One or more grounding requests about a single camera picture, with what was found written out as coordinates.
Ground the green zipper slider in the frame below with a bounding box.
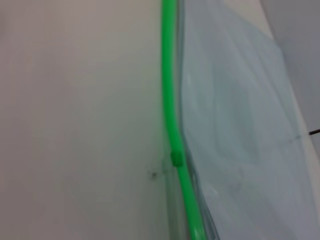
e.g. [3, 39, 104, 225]
[170, 149, 184, 167]

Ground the clear green-zip document bag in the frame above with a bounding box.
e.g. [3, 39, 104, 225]
[159, 0, 320, 240]

